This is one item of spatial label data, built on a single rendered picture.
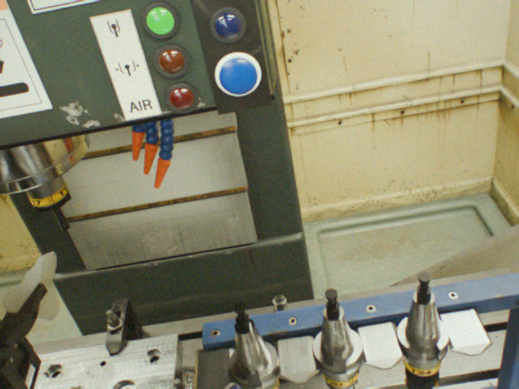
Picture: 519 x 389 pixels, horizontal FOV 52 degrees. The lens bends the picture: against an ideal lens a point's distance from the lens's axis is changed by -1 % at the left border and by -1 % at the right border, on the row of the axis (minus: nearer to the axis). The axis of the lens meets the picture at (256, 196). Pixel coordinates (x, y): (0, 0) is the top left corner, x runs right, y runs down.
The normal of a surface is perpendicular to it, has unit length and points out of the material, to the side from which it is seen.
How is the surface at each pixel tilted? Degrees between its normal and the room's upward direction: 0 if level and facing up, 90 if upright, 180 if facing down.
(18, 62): 90
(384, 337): 0
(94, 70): 90
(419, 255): 0
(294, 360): 0
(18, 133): 90
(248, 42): 90
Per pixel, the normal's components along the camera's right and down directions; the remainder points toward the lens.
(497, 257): -0.56, -0.65
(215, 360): -0.17, -0.79
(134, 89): 0.06, 0.59
